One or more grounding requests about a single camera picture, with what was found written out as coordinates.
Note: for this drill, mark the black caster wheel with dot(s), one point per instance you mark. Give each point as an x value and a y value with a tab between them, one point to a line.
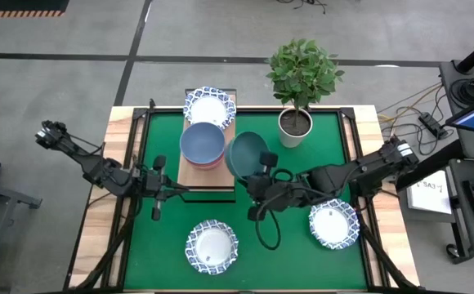
452	252

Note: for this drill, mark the light pink plastic bowl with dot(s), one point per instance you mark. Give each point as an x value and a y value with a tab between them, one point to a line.
204	167

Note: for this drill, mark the blue plastic bowl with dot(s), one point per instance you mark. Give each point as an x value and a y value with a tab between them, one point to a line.
202	143

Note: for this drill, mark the black metal table frame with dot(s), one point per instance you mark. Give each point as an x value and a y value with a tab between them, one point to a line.
141	113

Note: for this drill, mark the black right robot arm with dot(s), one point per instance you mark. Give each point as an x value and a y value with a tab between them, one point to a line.
363	169

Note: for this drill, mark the blue floral paper bowl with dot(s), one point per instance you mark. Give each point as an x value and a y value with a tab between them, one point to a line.
209	109
334	224
212	247

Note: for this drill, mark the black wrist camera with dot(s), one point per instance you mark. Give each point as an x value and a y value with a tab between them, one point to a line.
147	183
284	197

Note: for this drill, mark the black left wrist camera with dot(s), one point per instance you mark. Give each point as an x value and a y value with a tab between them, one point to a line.
147	183

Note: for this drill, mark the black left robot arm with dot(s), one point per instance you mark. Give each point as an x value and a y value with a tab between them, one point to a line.
94	167

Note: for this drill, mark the black mat with striped edge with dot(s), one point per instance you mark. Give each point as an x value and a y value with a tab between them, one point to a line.
16	5

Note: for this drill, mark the green table mat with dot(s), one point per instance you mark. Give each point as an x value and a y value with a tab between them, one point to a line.
302	265

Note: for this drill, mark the black diagonal stand bar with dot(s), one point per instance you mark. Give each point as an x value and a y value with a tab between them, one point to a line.
429	165

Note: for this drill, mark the white plant pot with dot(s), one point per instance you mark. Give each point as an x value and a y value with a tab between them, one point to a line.
294	143

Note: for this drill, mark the coral plastic bowl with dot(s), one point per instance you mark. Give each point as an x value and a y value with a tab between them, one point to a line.
219	160

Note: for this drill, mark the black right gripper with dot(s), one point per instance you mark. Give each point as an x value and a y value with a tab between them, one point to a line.
261	188

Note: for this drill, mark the white paper pad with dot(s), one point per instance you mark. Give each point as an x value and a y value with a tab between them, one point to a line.
429	200

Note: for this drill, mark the teal plastic bowl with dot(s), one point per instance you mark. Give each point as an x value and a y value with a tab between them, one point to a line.
245	153

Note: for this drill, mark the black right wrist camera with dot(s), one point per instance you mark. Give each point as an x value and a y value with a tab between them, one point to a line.
284	197

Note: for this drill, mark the black power strip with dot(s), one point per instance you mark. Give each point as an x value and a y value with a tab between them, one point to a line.
431	124

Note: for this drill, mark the green leafy potted tree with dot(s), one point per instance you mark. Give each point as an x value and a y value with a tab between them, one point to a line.
302	73

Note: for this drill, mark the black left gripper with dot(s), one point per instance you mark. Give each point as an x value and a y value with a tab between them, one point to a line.
161	185

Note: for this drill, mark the grey metal side table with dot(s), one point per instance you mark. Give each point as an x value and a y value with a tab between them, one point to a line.
0	196

